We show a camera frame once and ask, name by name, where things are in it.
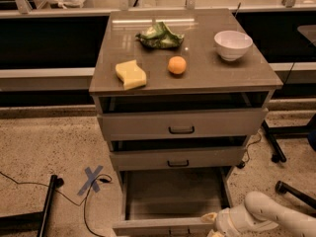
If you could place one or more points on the grey top drawer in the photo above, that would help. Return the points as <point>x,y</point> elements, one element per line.
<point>181,124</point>

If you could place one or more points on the orange fruit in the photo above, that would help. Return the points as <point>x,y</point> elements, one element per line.
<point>177,65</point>

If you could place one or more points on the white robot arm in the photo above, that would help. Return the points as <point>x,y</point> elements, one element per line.
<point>258,213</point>

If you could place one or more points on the grey drawer cabinet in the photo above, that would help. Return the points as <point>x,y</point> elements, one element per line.
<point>209,82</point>

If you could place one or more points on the black chair leg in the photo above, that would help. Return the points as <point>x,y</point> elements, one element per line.
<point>283,188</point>

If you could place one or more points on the grey drawer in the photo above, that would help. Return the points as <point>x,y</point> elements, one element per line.
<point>170,202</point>
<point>157,154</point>
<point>181,124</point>

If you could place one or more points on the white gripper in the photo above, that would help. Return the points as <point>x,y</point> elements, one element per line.
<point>227,223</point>

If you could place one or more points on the blue tape cross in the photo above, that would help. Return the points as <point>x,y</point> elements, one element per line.
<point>91,180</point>

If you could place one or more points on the grey middle drawer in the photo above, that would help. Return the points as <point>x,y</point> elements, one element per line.
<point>157,154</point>

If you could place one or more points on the green crumpled chip bag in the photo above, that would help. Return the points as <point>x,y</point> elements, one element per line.
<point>160,36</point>

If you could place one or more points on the black stand leg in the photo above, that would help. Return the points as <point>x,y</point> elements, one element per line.
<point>286,132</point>
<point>33,221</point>

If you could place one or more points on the black stand leg right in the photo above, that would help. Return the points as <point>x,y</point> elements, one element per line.
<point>286,132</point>

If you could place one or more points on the black stand leg left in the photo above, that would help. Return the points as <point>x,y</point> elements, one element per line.
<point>33,221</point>

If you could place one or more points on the grey bottom drawer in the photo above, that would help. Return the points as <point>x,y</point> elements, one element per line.
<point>170,202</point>

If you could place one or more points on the yellow sponge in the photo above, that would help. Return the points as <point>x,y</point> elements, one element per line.
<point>131,75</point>

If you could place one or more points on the white bowl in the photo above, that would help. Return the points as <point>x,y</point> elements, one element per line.
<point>232,45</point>

